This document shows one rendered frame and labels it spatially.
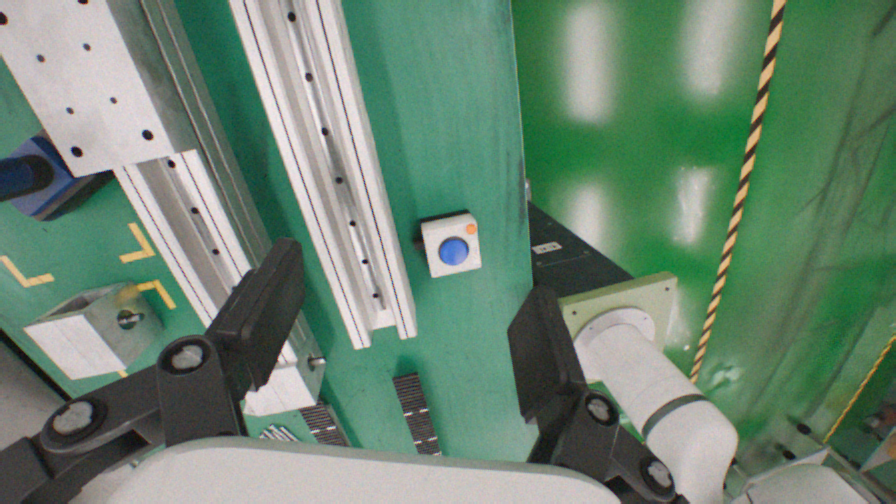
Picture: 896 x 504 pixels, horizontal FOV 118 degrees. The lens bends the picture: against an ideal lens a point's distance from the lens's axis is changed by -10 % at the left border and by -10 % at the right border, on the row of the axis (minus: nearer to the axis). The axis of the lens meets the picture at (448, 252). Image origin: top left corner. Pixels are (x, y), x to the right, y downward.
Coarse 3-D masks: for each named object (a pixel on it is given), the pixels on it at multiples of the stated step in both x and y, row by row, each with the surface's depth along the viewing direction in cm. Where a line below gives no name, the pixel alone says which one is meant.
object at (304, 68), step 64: (256, 0) 28; (320, 0) 29; (256, 64) 30; (320, 64) 35; (320, 128) 36; (320, 192) 38; (384, 192) 43; (320, 256) 40; (384, 256) 42; (384, 320) 51
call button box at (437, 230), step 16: (432, 224) 45; (448, 224) 44; (464, 224) 44; (416, 240) 49; (432, 240) 44; (448, 240) 44; (464, 240) 45; (432, 256) 45; (432, 272) 47; (448, 272) 47
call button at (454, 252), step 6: (450, 240) 44; (456, 240) 44; (444, 246) 44; (450, 246) 44; (456, 246) 44; (462, 246) 44; (444, 252) 44; (450, 252) 44; (456, 252) 44; (462, 252) 44; (444, 258) 44; (450, 258) 44; (456, 258) 45; (462, 258) 45; (450, 264) 45; (456, 264) 45
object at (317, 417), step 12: (300, 408) 58; (312, 408) 59; (324, 408) 59; (312, 420) 60; (324, 420) 60; (312, 432) 61; (324, 432) 61; (336, 432) 62; (324, 444) 63; (336, 444) 64
